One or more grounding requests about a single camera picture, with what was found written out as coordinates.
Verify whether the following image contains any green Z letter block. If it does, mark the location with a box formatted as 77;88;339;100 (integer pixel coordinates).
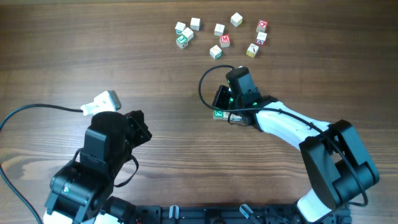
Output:
213;110;224;120

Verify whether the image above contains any blue-sided white block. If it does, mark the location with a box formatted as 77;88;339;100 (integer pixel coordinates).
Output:
230;114;242;122

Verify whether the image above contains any red U letter block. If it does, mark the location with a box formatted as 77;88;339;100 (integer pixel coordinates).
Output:
223;112;231;121

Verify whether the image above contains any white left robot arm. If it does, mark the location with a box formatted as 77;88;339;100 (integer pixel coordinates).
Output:
44;110;152;223

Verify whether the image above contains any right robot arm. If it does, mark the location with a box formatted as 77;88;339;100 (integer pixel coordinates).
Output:
210;67;379;223

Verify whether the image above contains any yellow K letter block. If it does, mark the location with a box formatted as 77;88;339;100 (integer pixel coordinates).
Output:
246;44;259;58

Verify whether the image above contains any white block number nine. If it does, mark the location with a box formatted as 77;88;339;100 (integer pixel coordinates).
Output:
210;45;223;60

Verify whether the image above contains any red M letter block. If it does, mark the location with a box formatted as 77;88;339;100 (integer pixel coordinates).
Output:
220;34;231;48

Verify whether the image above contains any white block red A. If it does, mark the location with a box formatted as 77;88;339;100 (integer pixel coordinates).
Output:
256;32;267;45

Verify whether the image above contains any white block red drawing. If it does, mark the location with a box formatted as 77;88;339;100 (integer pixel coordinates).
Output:
214;24;225;37

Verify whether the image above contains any red Q letter block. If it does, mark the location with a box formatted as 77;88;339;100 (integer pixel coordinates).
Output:
256;20;268;32

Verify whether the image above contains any plain cream wooden block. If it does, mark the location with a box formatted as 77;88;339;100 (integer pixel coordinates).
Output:
230;12;243;27

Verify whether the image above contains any green J letter block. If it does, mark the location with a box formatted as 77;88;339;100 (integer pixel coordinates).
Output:
176;35;188;49

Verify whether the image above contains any white yellow-edged block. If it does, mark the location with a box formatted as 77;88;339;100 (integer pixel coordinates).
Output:
182;27;194;42

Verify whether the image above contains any plain white wooden block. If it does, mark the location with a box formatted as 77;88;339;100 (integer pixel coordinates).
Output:
190;17;201;30

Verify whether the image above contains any green V letter block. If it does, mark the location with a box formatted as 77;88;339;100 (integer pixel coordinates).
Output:
175;22;187;35

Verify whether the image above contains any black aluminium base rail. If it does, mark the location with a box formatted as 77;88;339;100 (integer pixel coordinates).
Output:
130;203;352;224

